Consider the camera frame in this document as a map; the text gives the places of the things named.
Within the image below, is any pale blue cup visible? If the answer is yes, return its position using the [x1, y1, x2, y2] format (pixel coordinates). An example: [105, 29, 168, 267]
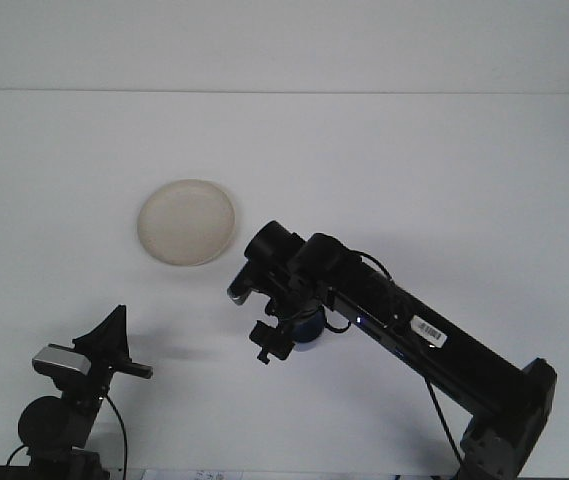
[289, 305, 326, 354]

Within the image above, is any pale round plate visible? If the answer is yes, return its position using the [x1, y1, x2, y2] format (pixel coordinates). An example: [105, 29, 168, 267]
[136, 178, 239, 267]

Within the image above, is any white printed paper sheet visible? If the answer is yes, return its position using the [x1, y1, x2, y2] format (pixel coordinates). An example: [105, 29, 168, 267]
[141, 467, 253, 480]

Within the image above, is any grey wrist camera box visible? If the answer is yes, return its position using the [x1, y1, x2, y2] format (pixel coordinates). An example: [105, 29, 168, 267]
[227, 263, 254, 307]
[31, 344, 91, 377]

